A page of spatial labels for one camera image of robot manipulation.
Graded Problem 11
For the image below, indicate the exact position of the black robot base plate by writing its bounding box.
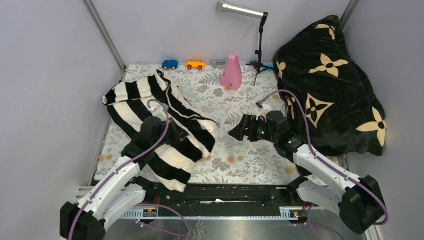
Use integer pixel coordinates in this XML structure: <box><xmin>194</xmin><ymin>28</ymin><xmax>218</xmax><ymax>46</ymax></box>
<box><xmin>143</xmin><ymin>183</ymin><xmax>311</xmax><ymax>220</ymax></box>

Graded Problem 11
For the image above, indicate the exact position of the floral patterned table cloth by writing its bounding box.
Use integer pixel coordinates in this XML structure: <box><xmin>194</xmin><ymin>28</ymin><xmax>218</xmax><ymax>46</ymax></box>
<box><xmin>93</xmin><ymin>64</ymin><xmax>345</xmax><ymax>187</ymax></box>

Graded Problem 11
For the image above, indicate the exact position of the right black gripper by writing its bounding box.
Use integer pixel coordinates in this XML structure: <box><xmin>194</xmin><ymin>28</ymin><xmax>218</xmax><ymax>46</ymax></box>
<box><xmin>228</xmin><ymin>114</ymin><xmax>278</xmax><ymax>144</ymax></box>

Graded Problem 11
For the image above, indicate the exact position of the orange toy car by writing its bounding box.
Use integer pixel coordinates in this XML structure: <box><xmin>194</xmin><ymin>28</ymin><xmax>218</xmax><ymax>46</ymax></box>
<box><xmin>185</xmin><ymin>60</ymin><xmax>206</xmax><ymax>70</ymax></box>

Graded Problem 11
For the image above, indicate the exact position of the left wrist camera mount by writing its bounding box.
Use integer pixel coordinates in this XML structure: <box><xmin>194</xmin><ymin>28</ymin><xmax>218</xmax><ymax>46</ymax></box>
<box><xmin>152</xmin><ymin>104</ymin><xmax>169</xmax><ymax>122</ymax></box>

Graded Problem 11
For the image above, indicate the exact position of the black floral patterned blanket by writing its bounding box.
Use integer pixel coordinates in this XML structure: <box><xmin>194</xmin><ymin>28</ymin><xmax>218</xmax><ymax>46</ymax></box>
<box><xmin>273</xmin><ymin>15</ymin><xmax>387</xmax><ymax>157</ymax></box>

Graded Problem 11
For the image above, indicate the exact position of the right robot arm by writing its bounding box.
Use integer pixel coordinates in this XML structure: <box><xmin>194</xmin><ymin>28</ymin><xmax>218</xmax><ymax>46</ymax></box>
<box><xmin>228</xmin><ymin>110</ymin><xmax>387</xmax><ymax>235</ymax></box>

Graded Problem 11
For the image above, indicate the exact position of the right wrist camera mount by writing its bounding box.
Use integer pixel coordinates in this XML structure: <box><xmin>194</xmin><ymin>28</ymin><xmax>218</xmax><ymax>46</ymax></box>
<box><xmin>256</xmin><ymin>102</ymin><xmax>273</xmax><ymax>120</ymax></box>

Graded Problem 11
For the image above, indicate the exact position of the blue toy car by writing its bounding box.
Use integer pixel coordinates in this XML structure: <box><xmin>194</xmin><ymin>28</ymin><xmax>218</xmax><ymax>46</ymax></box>
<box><xmin>161</xmin><ymin>59</ymin><xmax>179</xmax><ymax>70</ymax></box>

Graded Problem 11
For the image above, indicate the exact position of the pink metronome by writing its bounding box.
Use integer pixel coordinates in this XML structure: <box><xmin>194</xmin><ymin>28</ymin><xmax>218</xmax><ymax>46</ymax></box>
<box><xmin>219</xmin><ymin>53</ymin><xmax>243</xmax><ymax>91</ymax></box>

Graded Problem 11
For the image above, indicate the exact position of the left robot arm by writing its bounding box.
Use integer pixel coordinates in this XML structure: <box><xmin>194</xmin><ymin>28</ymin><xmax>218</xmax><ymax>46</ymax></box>
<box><xmin>59</xmin><ymin>117</ymin><xmax>188</xmax><ymax>240</ymax></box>

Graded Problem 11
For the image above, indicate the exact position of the black white striped pillow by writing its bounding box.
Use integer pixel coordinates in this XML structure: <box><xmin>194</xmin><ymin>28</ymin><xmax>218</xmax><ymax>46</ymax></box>
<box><xmin>102</xmin><ymin>69</ymin><xmax>219</xmax><ymax>193</ymax></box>

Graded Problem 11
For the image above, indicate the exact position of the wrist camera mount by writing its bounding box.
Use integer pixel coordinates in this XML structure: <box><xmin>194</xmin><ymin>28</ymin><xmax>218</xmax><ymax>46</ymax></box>
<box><xmin>256</xmin><ymin>102</ymin><xmax>273</xmax><ymax>120</ymax></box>
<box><xmin>152</xmin><ymin>104</ymin><xmax>169</xmax><ymax>122</ymax></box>

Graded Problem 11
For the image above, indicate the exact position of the silver flashlight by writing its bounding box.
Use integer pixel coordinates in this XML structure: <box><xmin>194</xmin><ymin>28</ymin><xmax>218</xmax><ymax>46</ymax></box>
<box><xmin>216</xmin><ymin>0</ymin><xmax>274</xmax><ymax>86</ymax></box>

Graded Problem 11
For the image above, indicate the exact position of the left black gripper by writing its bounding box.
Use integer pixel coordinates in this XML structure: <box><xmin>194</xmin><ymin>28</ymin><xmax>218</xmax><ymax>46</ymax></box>
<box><xmin>152</xmin><ymin>117</ymin><xmax>190</xmax><ymax>150</ymax></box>

